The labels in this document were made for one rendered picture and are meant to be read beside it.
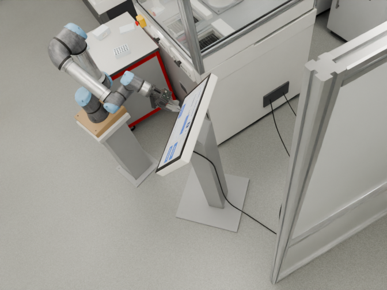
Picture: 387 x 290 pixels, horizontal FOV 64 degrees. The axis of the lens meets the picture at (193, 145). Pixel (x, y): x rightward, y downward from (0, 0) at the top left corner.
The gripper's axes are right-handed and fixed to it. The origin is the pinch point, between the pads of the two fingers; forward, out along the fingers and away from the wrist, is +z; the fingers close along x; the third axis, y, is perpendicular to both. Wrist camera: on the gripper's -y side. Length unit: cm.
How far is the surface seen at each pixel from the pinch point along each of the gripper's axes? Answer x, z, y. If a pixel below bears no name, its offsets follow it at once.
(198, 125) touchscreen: -18.5, 5.0, 26.4
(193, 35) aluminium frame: 34.8, -12.4, 19.6
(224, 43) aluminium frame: 48, 8, 15
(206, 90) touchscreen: 1.6, 3.0, 26.4
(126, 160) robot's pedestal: -9, -1, -89
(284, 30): 84, 43, 22
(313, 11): 102, 54, 33
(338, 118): -56, -1, 113
